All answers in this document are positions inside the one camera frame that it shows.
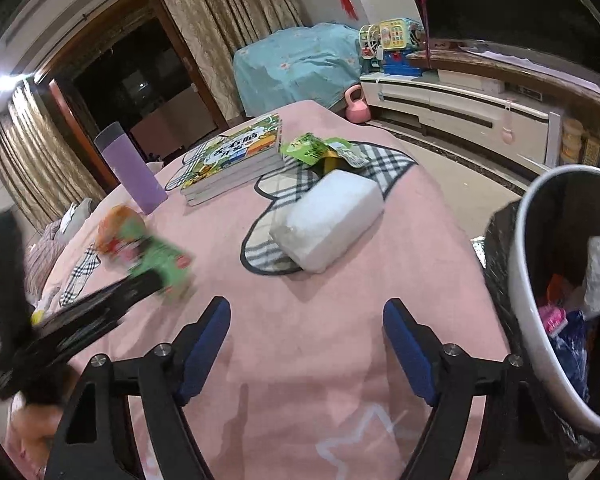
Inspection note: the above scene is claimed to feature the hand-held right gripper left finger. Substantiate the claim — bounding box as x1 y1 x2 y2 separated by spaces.
44 296 232 480

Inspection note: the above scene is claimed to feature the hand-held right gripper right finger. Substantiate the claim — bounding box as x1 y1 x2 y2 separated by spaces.
382 298 571 480

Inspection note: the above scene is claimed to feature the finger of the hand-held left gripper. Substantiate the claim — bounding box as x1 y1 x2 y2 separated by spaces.
32 270 166 363

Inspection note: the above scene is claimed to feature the green snack packet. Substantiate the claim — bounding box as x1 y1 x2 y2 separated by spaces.
127 237 193 304

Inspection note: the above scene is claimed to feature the black round waste bin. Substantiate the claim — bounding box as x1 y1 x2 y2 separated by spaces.
482 164 600 461

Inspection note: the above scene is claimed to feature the pink snack packet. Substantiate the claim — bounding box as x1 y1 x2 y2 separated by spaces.
539 305 567 334

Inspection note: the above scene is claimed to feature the blue wrapper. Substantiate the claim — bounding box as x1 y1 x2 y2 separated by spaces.
550 310 590 377

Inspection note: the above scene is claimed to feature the orange wrapper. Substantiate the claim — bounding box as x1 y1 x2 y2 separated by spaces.
547 274 577 307

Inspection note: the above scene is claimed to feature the person's left forearm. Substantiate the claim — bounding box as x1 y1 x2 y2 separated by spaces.
10 395 67 463

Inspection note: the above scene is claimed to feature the plaid sofa cushion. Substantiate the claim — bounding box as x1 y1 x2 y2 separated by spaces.
26 232 67 292

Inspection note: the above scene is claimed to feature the orange snack bag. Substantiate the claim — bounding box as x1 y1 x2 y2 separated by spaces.
97 205 147 263

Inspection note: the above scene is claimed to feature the grey pillow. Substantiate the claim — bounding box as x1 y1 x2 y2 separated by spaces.
55 199 94 242

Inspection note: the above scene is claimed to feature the silver foil mat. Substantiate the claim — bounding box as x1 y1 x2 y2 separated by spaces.
472 237 492 272

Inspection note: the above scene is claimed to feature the purple bottle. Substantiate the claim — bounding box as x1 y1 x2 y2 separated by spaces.
94 121 168 214

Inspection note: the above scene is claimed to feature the beige patterned curtain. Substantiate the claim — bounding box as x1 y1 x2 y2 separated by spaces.
0 82 106 232
152 0 303 127

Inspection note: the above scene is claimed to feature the white tissue pack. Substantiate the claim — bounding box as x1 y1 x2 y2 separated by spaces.
269 169 385 274

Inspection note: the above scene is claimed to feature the illustrated children's book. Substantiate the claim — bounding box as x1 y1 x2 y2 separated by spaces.
181 152 284 207
166 113 284 183

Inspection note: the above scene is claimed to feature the wooden framed glass door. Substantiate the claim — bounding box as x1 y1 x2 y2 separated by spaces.
35 0 231 171

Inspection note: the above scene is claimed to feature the pink cabinet safety lock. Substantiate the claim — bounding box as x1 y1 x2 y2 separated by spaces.
500 100 514 144

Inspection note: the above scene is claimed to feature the white television cabinet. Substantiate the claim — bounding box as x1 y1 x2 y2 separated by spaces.
359 37 600 197

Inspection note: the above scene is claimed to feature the pink kettlebell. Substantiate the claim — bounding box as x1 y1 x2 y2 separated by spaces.
345 85 373 124

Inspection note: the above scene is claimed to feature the yellow plastic jar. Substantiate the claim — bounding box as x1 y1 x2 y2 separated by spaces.
560 117 585 166

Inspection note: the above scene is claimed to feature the white flat box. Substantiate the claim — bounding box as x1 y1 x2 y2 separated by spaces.
437 67 507 94

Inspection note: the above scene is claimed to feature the blue cloth covered furniture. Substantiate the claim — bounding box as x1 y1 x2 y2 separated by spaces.
232 22 363 119

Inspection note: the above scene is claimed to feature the blue toy box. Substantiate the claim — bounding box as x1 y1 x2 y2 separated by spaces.
382 50 424 79

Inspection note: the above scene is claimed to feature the colourful toy panel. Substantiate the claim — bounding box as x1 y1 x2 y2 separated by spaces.
358 18 424 59

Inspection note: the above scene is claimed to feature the pink rod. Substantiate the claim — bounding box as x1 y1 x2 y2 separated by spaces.
412 0 434 71

